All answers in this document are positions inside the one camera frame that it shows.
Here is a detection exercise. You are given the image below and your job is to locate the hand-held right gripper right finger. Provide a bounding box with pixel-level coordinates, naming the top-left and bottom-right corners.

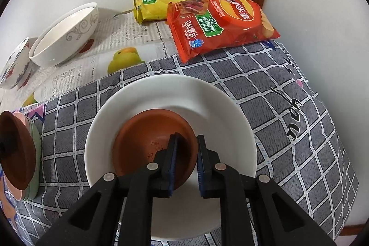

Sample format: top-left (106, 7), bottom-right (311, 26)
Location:
top-left (196, 134), bottom-right (336, 246)

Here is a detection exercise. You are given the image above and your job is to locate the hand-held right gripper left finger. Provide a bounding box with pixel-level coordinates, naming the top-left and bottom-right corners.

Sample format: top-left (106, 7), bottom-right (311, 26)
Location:
top-left (36, 133), bottom-right (183, 246)

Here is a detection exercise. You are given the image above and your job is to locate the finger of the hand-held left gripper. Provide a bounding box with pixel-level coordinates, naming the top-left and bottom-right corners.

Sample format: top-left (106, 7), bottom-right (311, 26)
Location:
top-left (0, 133), bottom-right (12, 158)

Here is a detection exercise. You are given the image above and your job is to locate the small brown bowl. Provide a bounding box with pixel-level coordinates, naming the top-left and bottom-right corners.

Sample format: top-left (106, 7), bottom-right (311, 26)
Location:
top-left (112, 108), bottom-right (199, 192)
top-left (0, 110), bottom-right (37, 192)

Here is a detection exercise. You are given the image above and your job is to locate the pink rectangular plate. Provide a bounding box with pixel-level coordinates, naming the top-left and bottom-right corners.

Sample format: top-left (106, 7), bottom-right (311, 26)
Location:
top-left (12, 112), bottom-right (28, 202)

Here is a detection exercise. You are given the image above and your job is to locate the green rectangular plate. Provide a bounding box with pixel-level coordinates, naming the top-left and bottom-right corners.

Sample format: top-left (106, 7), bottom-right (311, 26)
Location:
top-left (24, 116), bottom-right (43, 202)

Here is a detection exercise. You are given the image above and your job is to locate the plain white bowl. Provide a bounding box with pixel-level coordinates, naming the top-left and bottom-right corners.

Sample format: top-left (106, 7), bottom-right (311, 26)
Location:
top-left (84, 74), bottom-right (257, 241)

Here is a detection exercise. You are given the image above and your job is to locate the white bowl with blue pattern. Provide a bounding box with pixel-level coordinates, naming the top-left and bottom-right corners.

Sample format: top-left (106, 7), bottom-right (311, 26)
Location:
top-left (0, 37), bottom-right (35, 90)

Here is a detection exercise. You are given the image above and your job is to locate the grey checkered tablecloth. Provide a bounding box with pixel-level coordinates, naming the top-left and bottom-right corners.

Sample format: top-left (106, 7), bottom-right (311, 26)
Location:
top-left (0, 40), bottom-right (359, 246)

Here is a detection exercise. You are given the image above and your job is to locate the white bowl with grey swirls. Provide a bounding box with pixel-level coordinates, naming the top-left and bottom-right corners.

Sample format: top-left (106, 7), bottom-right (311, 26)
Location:
top-left (29, 2), bottom-right (99, 67)

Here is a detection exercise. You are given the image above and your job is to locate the white bowl with red print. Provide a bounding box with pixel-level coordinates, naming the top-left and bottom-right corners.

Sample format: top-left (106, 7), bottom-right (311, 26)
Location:
top-left (30, 2), bottom-right (97, 58)

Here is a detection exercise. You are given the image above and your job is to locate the red chip bag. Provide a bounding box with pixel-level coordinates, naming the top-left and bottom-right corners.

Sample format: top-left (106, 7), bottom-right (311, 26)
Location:
top-left (167, 0), bottom-right (281, 64)

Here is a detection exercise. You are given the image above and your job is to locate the brown wooden baseboard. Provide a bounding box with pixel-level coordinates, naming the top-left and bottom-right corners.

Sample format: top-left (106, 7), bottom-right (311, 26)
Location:
top-left (340, 221), bottom-right (366, 235)

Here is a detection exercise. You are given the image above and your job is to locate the yellow chip bag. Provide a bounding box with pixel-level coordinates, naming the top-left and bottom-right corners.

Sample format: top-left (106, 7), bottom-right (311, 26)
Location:
top-left (133, 0), bottom-right (206, 25)

